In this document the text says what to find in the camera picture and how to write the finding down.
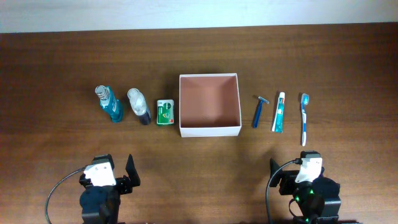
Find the clear dark liquid bottle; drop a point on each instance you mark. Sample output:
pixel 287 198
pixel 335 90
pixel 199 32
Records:
pixel 139 106

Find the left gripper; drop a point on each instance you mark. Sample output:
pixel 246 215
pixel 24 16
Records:
pixel 122 184

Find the green Dettol soap box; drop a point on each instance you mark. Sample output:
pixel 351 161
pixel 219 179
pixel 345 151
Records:
pixel 165 112

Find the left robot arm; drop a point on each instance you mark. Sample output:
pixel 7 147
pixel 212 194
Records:
pixel 101 198

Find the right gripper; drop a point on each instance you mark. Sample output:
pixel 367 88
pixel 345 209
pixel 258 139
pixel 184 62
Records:
pixel 286 182

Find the teal white toothpaste tube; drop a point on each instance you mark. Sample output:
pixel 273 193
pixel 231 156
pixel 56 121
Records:
pixel 277 125

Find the blue disposable razor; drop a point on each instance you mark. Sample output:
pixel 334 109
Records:
pixel 257 116

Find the blue white toothbrush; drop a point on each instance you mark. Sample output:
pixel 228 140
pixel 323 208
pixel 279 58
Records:
pixel 304 102

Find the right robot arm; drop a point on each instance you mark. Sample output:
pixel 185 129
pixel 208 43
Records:
pixel 316 196

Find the white cardboard box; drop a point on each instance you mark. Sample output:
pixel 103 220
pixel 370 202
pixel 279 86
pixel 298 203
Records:
pixel 209 105

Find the teal mouthwash bottle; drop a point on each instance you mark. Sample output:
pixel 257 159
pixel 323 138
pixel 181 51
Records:
pixel 109 103

